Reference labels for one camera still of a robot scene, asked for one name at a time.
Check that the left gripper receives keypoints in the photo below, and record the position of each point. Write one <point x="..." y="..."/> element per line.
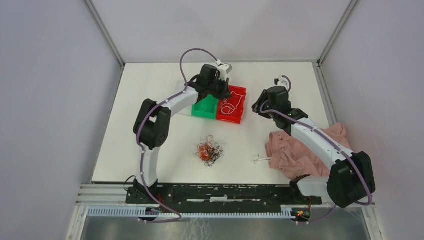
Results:
<point x="225" y="93"/>

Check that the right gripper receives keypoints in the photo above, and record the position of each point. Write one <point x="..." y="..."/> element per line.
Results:
<point x="256" y="106"/>

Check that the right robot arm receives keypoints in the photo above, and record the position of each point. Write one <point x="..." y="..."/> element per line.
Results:
<point x="351" y="177"/>

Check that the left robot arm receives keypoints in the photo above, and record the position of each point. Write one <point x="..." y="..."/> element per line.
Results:
<point x="153" y="123"/>

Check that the green plastic bin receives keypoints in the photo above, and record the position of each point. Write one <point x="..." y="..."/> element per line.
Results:
<point x="206" y="108"/>

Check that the red plastic bin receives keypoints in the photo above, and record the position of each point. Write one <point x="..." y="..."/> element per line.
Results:
<point x="231" y="110"/>

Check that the clear plastic bin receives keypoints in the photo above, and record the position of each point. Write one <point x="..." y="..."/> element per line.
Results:
<point x="182" y="104"/>

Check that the pink cloth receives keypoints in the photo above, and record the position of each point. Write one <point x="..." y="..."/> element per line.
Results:
<point x="292" y="157"/>

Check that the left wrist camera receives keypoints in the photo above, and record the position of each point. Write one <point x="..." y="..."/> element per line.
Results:
<point x="224" y="69"/>

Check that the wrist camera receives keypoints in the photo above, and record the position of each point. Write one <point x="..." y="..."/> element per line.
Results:
<point x="283" y="81"/>
<point x="224" y="69"/>

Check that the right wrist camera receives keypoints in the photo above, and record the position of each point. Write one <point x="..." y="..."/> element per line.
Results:
<point x="283" y="81"/>

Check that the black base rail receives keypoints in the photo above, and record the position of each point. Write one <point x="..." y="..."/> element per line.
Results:
<point x="220" y="198"/>

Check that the blue cable duct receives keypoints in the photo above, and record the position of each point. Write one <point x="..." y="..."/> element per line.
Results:
<point x="151" y="212"/>

